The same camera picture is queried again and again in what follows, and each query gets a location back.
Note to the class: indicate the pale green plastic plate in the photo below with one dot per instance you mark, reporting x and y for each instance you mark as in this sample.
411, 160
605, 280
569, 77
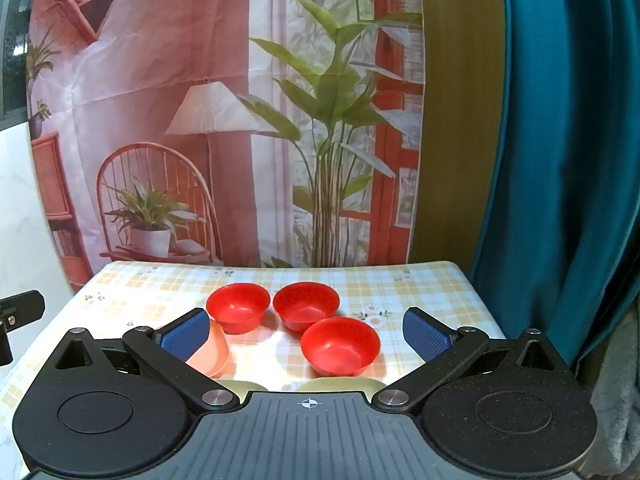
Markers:
340, 386
242, 389

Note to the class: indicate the red plastic bowl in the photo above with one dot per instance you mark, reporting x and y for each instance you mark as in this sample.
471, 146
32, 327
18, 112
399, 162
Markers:
306, 305
236, 305
340, 345

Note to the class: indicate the printed room scene backdrop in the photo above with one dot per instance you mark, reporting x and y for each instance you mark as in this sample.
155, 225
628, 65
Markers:
150, 110

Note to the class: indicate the grey fleece cloth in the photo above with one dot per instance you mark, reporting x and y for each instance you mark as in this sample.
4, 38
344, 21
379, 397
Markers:
617, 400

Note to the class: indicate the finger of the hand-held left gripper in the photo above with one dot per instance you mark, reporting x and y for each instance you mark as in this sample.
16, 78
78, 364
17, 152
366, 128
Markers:
22, 306
5, 347

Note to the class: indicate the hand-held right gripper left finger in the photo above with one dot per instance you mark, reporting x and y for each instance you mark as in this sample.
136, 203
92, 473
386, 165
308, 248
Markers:
185, 334

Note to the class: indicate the yellow checked floral tablecloth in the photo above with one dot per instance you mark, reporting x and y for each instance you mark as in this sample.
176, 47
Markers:
150, 290

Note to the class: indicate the olive wooden panel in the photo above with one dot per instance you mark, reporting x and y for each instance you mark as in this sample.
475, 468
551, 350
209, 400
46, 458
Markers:
460, 110

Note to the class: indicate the dark window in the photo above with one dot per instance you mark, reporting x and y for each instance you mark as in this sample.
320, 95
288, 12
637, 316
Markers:
12, 50

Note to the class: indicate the teal curtain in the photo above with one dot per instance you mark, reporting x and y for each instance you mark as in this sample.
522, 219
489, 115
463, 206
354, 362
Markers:
560, 160

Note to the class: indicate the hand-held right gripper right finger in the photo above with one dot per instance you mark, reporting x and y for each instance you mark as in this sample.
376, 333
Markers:
425, 334

